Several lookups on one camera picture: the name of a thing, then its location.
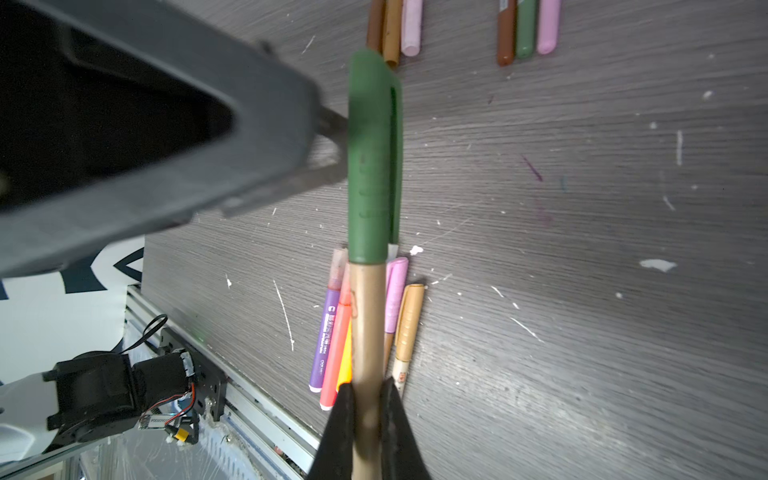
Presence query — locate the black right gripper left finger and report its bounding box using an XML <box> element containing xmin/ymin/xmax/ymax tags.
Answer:
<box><xmin>306</xmin><ymin>383</ymin><xmax>355</xmax><ymax>480</ymax></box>

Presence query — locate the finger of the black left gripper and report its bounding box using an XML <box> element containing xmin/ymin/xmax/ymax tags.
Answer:
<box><xmin>221</xmin><ymin>107</ymin><xmax>347</xmax><ymax>218</ymax></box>
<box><xmin>1</xmin><ymin>1</ymin><xmax>321</xmax><ymax>277</ymax></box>

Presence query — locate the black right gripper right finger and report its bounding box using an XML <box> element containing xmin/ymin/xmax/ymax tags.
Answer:
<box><xmin>380</xmin><ymin>378</ymin><xmax>431</xmax><ymax>480</ymax></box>

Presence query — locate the green capped tan marker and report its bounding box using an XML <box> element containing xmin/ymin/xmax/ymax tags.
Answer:
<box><xmin>347</xmin><ymin>49</ymin><xmax>403</xmax><ymax>479</ymax></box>

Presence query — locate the brown pen cap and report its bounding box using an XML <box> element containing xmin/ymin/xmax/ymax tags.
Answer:
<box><xmin>366</xmin><ymin>0</ymin><xmax>386</xmax><ymax>54</ymax></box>

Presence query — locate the tan pen cap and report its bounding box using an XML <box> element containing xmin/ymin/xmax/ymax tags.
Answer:
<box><xmin>382</xmin><ymin>0</ymin><xmax>403</xmax><ymax>69</ymax></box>

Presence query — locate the tan marker pen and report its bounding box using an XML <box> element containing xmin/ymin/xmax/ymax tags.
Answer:
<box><xmin>392</xmin><ymin>284</ymin><xmax>426</xmax><ymax>395</ymax></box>

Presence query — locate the lilac capped tan marker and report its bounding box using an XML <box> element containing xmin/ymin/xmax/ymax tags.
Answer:
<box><xmin>384</xmin><ymin>257</ymin><xmax>409</xmax><ymax>368</ymax></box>

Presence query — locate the dark brown marker pen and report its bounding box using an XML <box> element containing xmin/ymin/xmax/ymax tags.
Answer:
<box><xmin>497</xmin><ymin>0</ymin><xmax>516</xmax><ymax>67</ymax></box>

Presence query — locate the green marker pen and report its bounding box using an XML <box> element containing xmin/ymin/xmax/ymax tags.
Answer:
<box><xmin>516</xmin><ymin>0</ymin><xmax>538</xmax><ymax>59</ymax></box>

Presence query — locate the brown capped pink marker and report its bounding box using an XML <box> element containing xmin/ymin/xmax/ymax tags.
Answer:
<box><xmin>537</xmin><ymin>0</ymin><xmax>562</xmax><ymax>55</ymax></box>

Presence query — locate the pink pen cap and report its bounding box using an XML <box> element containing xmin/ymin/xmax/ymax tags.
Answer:
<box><xmin>400</xmin><ymin>0</ymin><xmax>424</xmax><ymax>57</ymax></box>

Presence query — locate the pink red marker pen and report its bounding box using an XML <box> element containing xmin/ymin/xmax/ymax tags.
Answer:
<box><xmin>319</xmin><ymin>264</ymin><xmax>351</xmax><ymax>411</ymax></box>

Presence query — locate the orange marker pen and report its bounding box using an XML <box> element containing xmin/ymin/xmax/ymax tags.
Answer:
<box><xmin>336</xmin><ymin>325</ymin><xmax>352</xmax><ymax>391</ymax></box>

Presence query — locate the purple marker pen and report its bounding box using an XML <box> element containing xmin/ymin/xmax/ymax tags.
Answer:
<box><xmin>308</xmin><ymin>248</ymin><xmax>348</xmax><ymax>393</ymax></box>

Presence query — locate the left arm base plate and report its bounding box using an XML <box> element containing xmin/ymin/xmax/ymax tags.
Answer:
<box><xmin>160</xmin><ymin>327</ymin><xmax>228</xmax><ymax>422</ymax></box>

